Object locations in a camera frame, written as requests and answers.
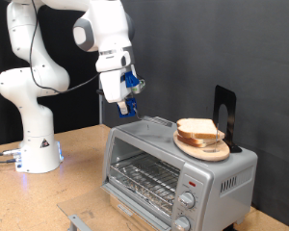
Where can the silver toaster oven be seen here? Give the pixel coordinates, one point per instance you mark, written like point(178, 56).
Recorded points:
point(215, 205)

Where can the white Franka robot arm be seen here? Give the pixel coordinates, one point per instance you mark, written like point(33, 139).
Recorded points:
point(32, 83)

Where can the silver oven knob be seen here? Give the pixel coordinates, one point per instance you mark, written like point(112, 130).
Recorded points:
point(182, 223)
point(187, 200)

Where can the vertical metal pole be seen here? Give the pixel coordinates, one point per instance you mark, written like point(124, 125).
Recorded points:
point(100, 114)

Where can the aluminium foil tray liner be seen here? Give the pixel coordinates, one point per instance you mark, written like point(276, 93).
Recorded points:
point(151, 203)

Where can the black metal bookend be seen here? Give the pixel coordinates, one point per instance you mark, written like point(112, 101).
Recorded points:
point(229, 99)

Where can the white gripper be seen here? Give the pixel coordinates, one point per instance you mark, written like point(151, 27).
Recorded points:
point(112, 86)

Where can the round wooden board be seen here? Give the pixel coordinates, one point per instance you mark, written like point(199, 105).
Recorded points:
point(212, 155)

